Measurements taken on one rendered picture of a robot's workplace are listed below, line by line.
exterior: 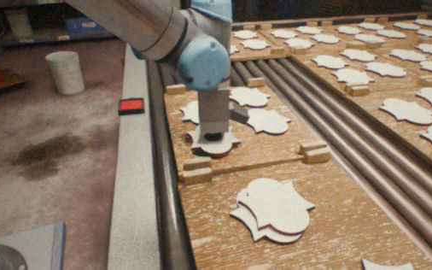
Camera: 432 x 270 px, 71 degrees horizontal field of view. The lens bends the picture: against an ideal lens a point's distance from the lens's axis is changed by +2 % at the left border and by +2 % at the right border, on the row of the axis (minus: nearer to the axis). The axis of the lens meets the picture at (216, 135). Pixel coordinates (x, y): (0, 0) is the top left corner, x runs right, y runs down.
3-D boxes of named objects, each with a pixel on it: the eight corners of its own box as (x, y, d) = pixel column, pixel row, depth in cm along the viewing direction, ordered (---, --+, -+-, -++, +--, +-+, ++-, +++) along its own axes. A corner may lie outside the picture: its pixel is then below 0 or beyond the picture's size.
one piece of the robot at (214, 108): (256, 72, 59) (251, 141, 68) (248, 57, 66) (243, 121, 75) (195, 74, 58) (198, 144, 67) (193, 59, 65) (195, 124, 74)
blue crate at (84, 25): (68, 35, 452) (64, 20, 440) (66, 28, 484) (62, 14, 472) (111, 30, 476) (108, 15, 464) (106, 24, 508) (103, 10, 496)
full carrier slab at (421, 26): (431, 45, 144) (434, 36, 141) (373, 26, 177) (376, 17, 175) (489, 41, 151) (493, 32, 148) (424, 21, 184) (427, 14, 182)
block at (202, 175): (183, 187, 60) (183, 177, 58) (182, 181, 61) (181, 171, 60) (213, 182, 61) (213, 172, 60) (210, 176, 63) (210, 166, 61)
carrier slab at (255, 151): (179, 181, 64) (178, 175, 63) (163, 97, 97) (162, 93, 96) (329, 158, 70) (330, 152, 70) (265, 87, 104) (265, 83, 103)
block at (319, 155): (305, 165, 66) (307, 155, 64) (300, 160, 67) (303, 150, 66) (329, 161, 67) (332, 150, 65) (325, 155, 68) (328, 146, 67)
